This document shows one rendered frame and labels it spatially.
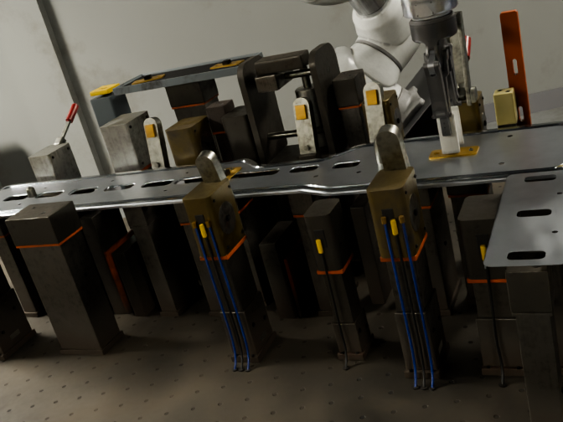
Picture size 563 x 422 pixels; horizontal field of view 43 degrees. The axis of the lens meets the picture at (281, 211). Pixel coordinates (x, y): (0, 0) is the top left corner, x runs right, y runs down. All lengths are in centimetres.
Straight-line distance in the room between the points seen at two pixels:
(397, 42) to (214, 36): 262
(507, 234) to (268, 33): 360
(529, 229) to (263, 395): 57
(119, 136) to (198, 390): 65
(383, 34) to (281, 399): 107
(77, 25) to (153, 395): 352
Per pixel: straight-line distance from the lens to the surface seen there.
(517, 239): 97
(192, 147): 163
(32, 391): 160
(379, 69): 198
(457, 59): 141
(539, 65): 469
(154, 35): 458
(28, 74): 476
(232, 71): 169
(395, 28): 198
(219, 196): 127
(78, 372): 159
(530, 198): 108
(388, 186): 109
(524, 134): 134
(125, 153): 173
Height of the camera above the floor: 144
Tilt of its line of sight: 21 degrees down
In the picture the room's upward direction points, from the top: 15 degrees counter-clockwise
